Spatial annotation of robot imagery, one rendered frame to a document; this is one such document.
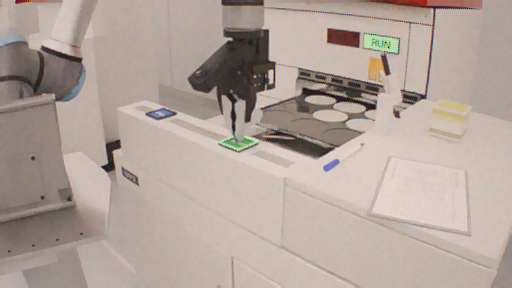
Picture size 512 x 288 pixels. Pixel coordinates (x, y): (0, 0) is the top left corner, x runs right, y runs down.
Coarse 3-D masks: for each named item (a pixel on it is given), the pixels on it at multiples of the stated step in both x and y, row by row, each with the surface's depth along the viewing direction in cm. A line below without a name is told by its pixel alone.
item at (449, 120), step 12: (432, 108) 78; (444, 108) 76; (456, 108) 76; (468, 108) 76; (432, 120) 79; (444, 120) 77; (456, 120) 75; (432, 132) 79; (444, 132) 77; (456, 132) 76
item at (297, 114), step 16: (304, 96) 129; (272, 112) 114; (288, 112) 114; (304, 112) 114; (288, 128) 102; (304, 128) 102; (320, 128) 102; (336, 128) 102; (352, 128) 102; (336, 144) 92
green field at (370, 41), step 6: (366, 36) 112; (372, 36) 111; (378, 36) 110; (366, 42) 113; (372, 42) 112; (378, 42) 110; (384, 42) 109; (390, 42) 108; (396, 42) 106; (372, 48) 112; (378, 48) 111; (384, 48) 110; (390, 48) 108; (396, 48) 107
